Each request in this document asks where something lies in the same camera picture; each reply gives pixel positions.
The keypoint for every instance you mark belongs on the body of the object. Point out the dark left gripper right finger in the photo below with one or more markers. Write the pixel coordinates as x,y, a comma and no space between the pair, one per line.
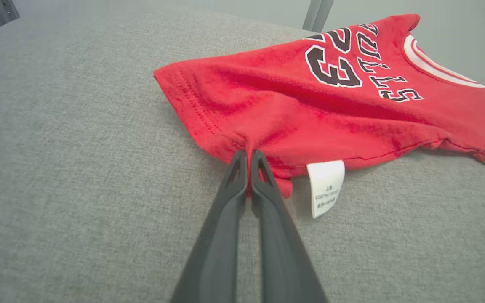
280,252

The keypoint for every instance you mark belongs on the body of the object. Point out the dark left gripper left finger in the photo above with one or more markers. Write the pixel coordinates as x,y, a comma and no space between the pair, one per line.
219,244

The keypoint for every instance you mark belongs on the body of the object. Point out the red Bulls jersey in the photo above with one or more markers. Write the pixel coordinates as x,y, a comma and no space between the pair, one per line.
289,105

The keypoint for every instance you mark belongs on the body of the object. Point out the grey metal post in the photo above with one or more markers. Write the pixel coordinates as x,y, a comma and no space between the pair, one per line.
316,14

